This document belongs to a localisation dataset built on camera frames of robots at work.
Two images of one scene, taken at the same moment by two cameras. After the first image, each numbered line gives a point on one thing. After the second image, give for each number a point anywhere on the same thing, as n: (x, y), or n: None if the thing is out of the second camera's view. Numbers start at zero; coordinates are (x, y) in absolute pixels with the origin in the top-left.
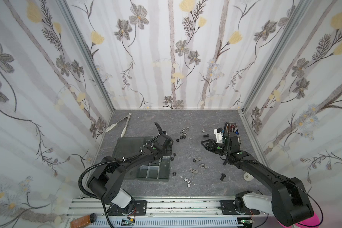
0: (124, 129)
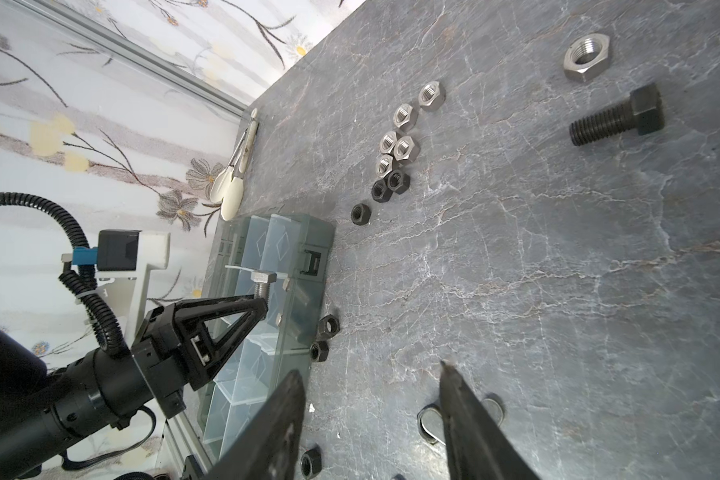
0: (228, 190)
